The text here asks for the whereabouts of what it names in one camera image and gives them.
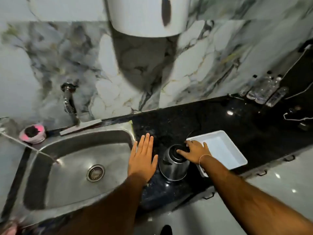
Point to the stainless steel sink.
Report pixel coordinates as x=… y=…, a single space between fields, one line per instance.
x=80 y=173

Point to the clear plastic bottle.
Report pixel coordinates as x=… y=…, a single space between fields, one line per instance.
x=267 y=91
x=247 y=88
x=277 y=96
x=259 y=88

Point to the round metal sink strainer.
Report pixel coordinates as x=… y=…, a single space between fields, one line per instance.
x=95 y=173

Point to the white water heater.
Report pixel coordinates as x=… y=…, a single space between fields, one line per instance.
x=139 y=17

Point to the person's left little finger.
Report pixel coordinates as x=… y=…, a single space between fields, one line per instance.
x=133 y=149

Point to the person's left forearm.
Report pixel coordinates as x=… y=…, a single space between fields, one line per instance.
x=112 y=205

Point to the person's right thumb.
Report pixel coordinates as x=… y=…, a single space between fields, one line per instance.
x=183 y=152

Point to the person's left middle finger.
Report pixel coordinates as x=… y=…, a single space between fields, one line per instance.
x=146 y=143

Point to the person's right hand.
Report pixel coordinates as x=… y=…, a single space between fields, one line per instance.
x=196 y=152

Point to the person's left thumb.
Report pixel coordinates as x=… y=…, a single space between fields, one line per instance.
x=154 y=163

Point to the white square tray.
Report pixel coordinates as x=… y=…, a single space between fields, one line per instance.
x=223 y=149

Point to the person's right forearm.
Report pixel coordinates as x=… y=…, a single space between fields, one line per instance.
x=244 y=200

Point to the chrome wall faucet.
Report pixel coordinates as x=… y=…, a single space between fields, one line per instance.
x=69 y=102

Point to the person's left hand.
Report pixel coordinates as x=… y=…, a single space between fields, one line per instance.
x=140 y=163

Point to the stainless steel electric kettle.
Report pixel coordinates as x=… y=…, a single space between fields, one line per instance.
x=173 y=166

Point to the pink dish with scrubber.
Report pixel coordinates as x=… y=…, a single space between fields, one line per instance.
x=32 y=133

